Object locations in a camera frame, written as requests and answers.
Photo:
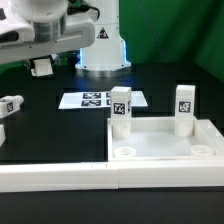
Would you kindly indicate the white left fence piece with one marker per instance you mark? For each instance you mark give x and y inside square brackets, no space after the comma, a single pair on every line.
[2,134]

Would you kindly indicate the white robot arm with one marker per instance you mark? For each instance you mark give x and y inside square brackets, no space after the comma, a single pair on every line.
[106,56]

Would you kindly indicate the white front fence bar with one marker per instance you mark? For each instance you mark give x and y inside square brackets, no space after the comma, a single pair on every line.
[111,175]

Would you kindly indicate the white square tabletop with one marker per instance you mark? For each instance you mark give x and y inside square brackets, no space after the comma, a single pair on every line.
[153,138]

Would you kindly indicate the paper sheet with markers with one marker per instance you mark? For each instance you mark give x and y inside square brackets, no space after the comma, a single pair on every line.
[78,100]

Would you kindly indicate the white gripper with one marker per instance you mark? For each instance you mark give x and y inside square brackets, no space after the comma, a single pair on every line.
[28,32]

